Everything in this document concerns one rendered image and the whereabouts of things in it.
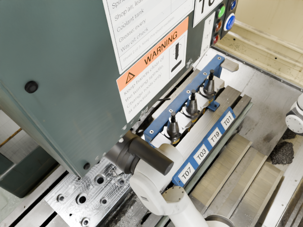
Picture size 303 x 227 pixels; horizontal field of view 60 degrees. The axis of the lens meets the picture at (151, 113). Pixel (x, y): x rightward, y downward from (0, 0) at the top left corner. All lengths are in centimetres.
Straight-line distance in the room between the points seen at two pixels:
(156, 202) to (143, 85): 27
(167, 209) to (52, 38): 44
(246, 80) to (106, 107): 133
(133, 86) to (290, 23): 112
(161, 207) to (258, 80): 118
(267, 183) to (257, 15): 83
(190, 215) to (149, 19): 46
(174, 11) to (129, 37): 9
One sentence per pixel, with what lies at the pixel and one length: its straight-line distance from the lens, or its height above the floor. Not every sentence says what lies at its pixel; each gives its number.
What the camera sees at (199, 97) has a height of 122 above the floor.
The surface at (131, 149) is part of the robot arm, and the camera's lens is 56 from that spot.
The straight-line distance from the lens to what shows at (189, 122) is 93.
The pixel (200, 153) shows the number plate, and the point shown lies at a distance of 118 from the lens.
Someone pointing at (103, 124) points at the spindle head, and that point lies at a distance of 37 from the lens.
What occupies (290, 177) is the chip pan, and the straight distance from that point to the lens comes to 156.
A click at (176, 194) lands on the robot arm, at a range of 64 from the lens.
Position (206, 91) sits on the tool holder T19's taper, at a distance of 98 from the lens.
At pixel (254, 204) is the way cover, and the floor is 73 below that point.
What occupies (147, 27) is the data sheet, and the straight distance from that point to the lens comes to 34.
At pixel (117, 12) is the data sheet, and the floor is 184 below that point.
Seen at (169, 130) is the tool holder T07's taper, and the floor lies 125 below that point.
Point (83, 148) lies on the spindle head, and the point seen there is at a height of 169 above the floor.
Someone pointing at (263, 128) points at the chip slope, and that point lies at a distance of 155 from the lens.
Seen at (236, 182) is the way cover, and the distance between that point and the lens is 138.
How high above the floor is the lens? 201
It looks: 57 degrees down
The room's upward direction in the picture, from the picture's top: 6 degrees counter-clockwise
